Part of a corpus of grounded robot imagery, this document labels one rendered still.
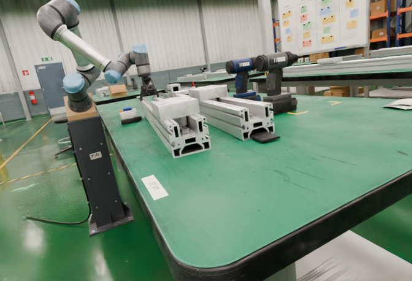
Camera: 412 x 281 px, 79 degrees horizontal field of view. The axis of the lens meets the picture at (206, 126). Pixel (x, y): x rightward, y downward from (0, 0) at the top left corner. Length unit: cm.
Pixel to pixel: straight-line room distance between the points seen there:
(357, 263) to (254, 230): 85
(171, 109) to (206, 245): 42
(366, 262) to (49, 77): 1201
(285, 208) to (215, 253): 12
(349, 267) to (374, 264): 9
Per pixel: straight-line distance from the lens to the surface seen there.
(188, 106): 68
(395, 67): 219
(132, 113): 123
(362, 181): 46
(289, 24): 458
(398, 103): 94
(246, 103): 77
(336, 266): 114
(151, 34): 1291
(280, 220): 36
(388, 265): 119
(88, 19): 1260
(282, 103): 95
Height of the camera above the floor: 98
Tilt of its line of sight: 13 degrees down
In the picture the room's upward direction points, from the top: 9 degrees counter-clockwise
